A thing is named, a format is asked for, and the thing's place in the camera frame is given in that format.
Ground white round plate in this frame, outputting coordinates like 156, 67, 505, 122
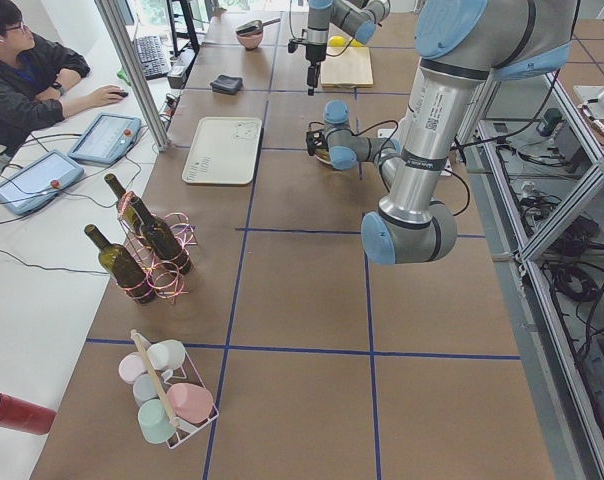
314, 151, 331, 167

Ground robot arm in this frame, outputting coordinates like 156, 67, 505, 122
323, 0, 579, 265
288, 0, 391, 96

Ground white wire cup rack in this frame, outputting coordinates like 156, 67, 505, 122
118, 330, 219, 449

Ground wooden cutting board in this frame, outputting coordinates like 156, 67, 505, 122
320, 46, 374, 88

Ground seated person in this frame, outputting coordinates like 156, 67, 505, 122
0, 0, 124, 156

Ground white bear serving tray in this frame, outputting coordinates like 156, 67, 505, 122
181, 116, 262, 185

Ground aluminium frame post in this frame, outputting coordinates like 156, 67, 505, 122
94, 0, 170, 152

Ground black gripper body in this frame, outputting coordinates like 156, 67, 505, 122
287, 38, 324, 88
305, 129, 328, 159

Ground dark green wine bottle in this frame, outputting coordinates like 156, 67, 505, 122
131, 195, 192, 274

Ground salmon pink cup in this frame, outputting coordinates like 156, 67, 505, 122
167, 383, 213, 424

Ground copper wire bottle rack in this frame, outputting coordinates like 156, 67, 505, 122
117, 191, 193, 302

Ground red cylinder bottle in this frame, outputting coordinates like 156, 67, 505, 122
0, 392, 56, 435

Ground folded grey cloth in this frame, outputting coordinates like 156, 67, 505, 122
210, 74, 243, 95

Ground black keyboard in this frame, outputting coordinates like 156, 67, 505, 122
133, 35, 170, 80

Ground metal scoop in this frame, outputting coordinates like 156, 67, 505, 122
235, 18, 281, 36

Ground pink bowl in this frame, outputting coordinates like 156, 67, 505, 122
236, 26, 263, 50

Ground light pink cup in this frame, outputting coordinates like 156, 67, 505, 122
118, 352, 147, 385

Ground grey cup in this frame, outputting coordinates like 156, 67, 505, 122
132, 373, 158, 407

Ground mint green cup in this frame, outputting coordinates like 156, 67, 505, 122
137, 398, 176, 444

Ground blue teach pendant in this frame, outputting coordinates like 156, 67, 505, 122
68, 113, 142, 166
0, 150, 84, 216

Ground white cup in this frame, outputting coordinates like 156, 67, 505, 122
147, 339, 186, 371

